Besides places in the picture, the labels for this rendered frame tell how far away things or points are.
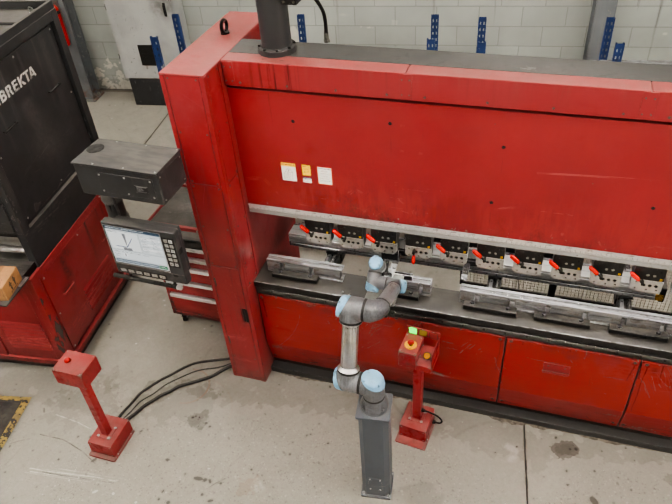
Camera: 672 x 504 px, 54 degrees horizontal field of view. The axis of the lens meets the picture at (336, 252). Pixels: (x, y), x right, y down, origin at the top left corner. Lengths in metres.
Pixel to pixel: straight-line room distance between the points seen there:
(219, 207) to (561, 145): 1.84
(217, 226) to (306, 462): 1.58
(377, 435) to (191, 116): 1.93
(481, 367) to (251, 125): 1.99
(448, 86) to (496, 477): 2.36
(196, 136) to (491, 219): 1.60
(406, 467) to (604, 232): 1.85
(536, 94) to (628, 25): 4.77
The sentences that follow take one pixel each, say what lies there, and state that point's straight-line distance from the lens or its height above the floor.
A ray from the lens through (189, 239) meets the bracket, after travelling 4.08.
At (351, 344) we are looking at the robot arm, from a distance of 3.32.
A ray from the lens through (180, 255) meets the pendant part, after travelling 3.58.
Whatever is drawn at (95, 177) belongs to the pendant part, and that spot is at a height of 1.87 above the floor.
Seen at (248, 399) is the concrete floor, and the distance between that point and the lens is 4.68.
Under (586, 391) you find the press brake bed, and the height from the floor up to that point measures 0.43.
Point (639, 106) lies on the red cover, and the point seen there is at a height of 2.22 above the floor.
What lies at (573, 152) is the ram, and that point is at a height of 1.96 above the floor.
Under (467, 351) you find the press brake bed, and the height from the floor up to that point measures 0.59.
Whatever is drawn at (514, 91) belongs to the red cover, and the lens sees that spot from 3.14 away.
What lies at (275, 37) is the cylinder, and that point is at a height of 2.40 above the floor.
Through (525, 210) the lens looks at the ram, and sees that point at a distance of 3.49.
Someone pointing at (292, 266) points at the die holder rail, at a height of 0.94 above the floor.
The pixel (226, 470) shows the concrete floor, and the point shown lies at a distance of 4.39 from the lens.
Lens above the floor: 3.63
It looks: 40 degrees down
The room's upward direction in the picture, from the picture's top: 5 degrees counter-clockwise
